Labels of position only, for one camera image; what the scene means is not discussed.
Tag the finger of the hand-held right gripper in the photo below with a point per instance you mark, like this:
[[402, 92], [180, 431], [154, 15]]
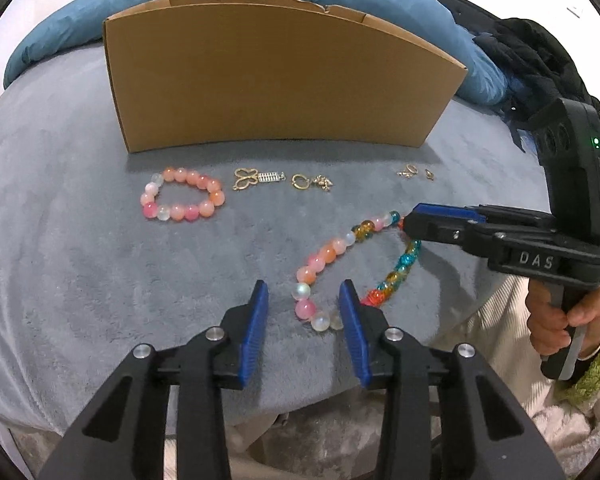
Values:
[[430, 232], [445, 212]]

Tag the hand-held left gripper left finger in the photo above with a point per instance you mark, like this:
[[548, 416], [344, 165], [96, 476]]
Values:
[[256, 330]]

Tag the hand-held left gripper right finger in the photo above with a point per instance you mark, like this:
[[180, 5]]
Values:
[[352, 335]]

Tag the brown cardboard box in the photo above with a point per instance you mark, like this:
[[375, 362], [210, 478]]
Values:
[[275, 75]]

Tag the person's right hand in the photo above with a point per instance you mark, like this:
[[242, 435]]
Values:
[[587, 312]]

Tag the small gold hoop earring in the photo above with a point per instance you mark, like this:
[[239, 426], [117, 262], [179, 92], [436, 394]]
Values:
[[407, 171]]

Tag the gold crystal charm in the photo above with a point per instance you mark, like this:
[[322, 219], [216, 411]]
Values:
[[322, 183]]

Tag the black jacket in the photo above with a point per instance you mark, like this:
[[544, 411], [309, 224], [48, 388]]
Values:
[[535, 55]]

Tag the cream fleece clothing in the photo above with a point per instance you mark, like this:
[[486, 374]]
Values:
[[500, 340]]

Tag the gold butterfly pendant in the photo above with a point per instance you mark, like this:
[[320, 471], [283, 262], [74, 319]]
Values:
[[245, 180]]

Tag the black headboard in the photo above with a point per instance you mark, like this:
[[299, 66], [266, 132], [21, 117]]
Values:
[[460, 2]]

